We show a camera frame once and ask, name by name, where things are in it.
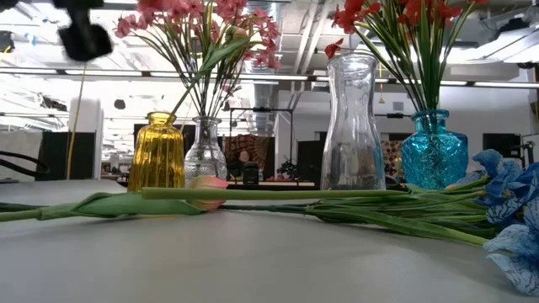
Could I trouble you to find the black partition panel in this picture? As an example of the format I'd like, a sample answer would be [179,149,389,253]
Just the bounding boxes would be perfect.
[35,132,96,181]

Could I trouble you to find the silver ceiling air duct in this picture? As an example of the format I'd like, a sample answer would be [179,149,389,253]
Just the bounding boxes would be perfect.
[235,0,282,136]

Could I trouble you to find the tall clear glass carafe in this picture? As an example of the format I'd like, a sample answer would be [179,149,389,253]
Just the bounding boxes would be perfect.
[319,52,387,191]

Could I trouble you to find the blue artificial flower bunch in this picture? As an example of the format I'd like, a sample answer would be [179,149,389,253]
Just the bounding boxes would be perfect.
[403,149,539,224]

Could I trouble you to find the dark patterned cloth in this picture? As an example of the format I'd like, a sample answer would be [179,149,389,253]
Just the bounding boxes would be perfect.
[222,134,270,169]

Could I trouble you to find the yellow hanging cable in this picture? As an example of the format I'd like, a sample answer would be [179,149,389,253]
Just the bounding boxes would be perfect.
[65,61,88,181]

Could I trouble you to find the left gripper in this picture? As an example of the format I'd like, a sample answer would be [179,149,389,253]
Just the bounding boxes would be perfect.
[57,7,114,63]

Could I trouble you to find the wooden desk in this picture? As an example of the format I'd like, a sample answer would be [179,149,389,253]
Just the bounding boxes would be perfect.
[227,181,317,189]

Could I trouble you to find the green stems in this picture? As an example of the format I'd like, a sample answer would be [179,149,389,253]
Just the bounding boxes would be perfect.
[218,200,539,296]

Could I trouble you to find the black chair back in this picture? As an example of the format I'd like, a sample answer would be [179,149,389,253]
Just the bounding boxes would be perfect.
[243,162,260,186]

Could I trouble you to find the black wall monitor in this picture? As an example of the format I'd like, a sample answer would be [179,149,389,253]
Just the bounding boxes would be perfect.
[482,132,522,159]

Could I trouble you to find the black cabinet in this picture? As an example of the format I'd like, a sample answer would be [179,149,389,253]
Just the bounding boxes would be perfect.
[296,140,325,184]

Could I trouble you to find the small clear cut-glass vase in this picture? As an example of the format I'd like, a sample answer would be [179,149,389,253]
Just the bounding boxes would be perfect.
[184,116,228,182]

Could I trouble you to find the long ceiling light strip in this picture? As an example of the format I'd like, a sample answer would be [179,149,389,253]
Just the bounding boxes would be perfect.
[0,66,539,89]

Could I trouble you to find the blue textured glass vase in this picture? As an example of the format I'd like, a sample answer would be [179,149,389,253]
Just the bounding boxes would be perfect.
[401,109,469,190]

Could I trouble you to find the yellow ribbed glass vase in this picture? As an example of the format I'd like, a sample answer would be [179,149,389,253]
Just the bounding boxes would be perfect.
[127,111,186,193]

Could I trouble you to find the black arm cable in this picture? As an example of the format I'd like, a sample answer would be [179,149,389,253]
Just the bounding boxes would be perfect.
[0,150,51,178]

